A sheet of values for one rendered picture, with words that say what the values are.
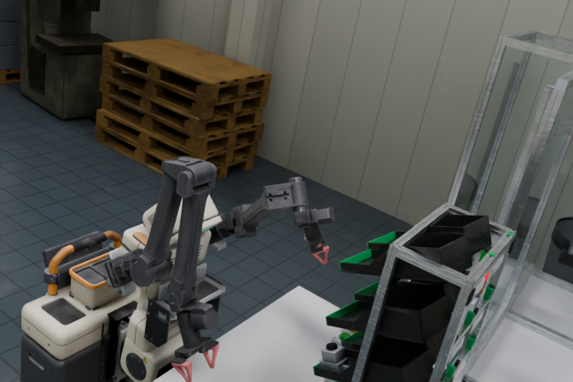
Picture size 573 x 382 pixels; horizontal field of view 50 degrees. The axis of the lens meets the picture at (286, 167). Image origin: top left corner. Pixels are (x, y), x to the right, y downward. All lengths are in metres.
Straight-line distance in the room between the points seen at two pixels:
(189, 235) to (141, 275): 0.23
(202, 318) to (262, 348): 0.53
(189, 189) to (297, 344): 0.91
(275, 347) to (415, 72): 3.38
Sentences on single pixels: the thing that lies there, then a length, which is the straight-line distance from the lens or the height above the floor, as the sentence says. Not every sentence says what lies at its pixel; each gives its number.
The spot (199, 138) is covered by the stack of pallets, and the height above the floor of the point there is 0.47.
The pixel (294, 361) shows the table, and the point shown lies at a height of 0.86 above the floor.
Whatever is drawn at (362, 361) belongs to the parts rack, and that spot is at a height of 1.35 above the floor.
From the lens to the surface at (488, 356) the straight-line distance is 2.59.
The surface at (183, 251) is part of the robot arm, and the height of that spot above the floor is 1.37.
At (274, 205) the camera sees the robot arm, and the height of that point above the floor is 1.47.
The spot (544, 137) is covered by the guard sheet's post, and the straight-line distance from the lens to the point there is 1.93.
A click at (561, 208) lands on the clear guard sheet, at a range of 3.19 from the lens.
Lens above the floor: 2.27
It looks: 22 degrees down
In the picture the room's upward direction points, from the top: 11 degrees clockwise
